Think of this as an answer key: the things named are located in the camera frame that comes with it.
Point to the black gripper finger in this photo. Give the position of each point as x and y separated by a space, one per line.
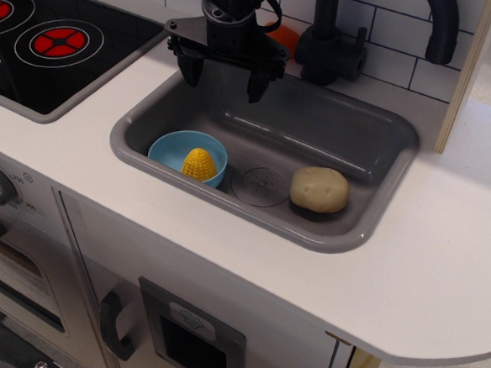
258 83
191 68

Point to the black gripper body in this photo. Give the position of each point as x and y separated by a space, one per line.
228 31

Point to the yellow toy corn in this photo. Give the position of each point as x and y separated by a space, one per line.
199 165

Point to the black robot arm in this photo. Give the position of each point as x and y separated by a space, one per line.
234 32

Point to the light blue bowl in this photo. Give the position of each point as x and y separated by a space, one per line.
171 150

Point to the grey plastic sink basin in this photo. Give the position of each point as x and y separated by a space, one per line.
295 124

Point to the orange toy carrot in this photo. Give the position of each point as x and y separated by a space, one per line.
286 37

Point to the dark grey toy faucet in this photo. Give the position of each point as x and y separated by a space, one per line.
325 56

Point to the beige toy potato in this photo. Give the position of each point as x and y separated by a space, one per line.
319 189

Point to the black toy stovetop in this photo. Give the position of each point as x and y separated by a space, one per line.
56 53

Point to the wooden side panel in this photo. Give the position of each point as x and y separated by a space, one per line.
469 73

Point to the grey dispenser panel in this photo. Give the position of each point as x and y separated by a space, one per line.
188 337

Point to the dark grey cabinet door handle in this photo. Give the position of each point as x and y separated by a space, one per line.
110 308

